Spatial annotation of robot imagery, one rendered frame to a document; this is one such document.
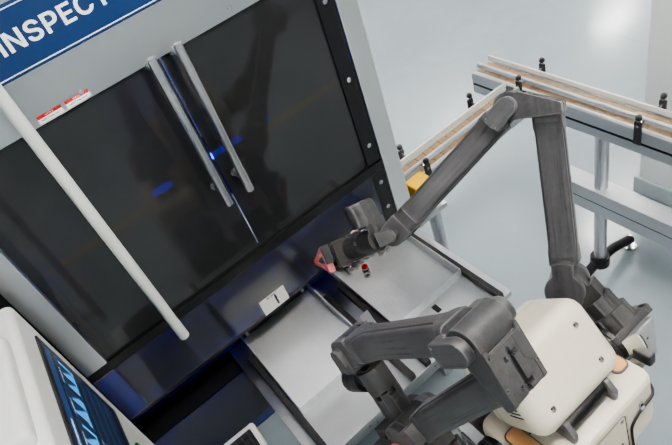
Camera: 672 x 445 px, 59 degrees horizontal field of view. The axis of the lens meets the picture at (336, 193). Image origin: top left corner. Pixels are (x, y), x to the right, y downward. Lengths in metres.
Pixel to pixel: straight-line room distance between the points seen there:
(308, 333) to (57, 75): 1.00
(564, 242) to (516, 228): 1.86
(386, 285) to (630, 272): 1.41
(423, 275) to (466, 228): 1.35
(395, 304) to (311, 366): 0.30
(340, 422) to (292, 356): 0.26
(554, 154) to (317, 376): 0.89
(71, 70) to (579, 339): 1.03
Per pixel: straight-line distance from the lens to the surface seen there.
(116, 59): 1.27
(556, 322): 1.08
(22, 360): 1.22
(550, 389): 1.07
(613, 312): 1.29
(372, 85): 1.62
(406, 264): 1.87
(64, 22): 1.22
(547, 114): 1.21
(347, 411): 1.64
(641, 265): 2.97
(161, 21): 1.28
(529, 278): 2.91
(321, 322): 1.81
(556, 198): 1.25
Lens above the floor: 2.28
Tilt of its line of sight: 40 degrees down
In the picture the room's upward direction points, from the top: 21 degrees counter-clockwise
